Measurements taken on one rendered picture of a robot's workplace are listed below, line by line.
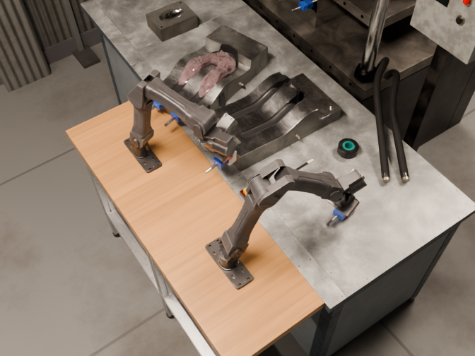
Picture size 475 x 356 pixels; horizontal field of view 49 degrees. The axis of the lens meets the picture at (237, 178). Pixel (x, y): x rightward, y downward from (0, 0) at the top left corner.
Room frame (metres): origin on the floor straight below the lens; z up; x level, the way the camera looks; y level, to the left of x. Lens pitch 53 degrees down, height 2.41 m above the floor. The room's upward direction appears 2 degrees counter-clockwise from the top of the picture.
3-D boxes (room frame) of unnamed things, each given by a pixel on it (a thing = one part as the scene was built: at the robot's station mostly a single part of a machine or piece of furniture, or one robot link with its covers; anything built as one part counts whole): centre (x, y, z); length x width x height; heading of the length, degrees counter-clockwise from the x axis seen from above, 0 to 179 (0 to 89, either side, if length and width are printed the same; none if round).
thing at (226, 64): (1.73, 0.11, 0.90); 0.26 x 0.18 x 0.08; 139
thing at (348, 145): (1.33, -0.44, 0.82); 0.08 x 0.08 x 0.04
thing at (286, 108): (1.48, -0.13, 0.92); 0.35 x 0.16 x 0.09; 122
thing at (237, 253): (0.86, 0.03, 0.90); 0.09 x 0.06 x 0.06; 20
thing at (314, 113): (1.48, -0.15, 0.87); 0.50 x 0.26 x 0.14; 122
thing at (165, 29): (2.15, 0.29, 0.84); 0.20 x 0.15 x 0.07; 122
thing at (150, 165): (1.35, 0.37, 0.84); 0.20 x 0.07 x 0.08; 34
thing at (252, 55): (1.74, 0.11, 0.86); 0.50 x 0.26 x 0.11; 139
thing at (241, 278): (0.85, 0.04, 0.84); 0.20 x 0.07 x 0.08; 34
